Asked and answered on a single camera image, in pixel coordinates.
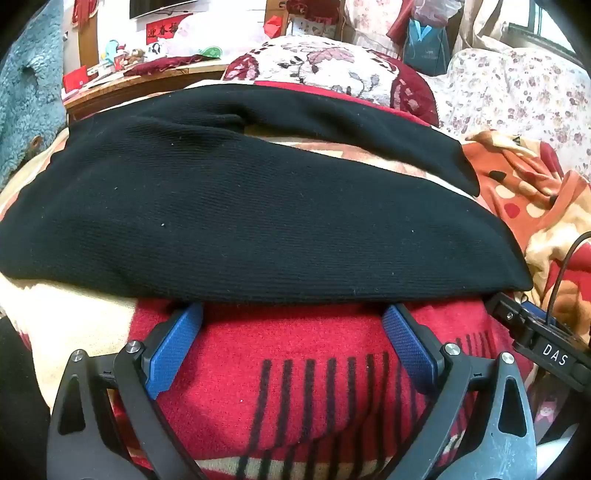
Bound floral dark red pillow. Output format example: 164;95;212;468
222;36;439;127

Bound blue fluffy cloth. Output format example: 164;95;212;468
0;0;68;188

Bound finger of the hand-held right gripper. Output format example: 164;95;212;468
485;292;527;334

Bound dark red cloth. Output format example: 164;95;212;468
122;54;209;77

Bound red paper sign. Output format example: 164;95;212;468
145;14;193;46

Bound person's dark clothing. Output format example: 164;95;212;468
0;318;52;480

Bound wall television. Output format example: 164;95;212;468
129;0;200;20

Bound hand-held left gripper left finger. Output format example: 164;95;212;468
46;302;206;480

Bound wooden desk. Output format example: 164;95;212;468
64;62;232;123

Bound black cable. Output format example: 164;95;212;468
549;231;591;326

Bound pink floral hanging garment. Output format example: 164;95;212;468
344;0;416;59

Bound red cream patterned blanket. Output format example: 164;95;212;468
0;80;539;480

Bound pink floral bed sheet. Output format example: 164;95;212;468
425;46;591;182

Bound red hanging cloth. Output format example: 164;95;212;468
387;0;420;43

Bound beige curtain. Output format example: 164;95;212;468
454;0;509;57

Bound orange cartoon blanket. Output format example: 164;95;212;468
461;129;591;326

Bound red envelope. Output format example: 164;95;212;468
62;66;90;91

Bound teal gift bag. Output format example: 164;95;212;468
403;18;450;77

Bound black pants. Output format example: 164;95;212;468
0;85;535;305

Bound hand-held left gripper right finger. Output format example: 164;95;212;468
381;302;539;480

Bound red hanging decoration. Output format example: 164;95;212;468
71;0;100;20

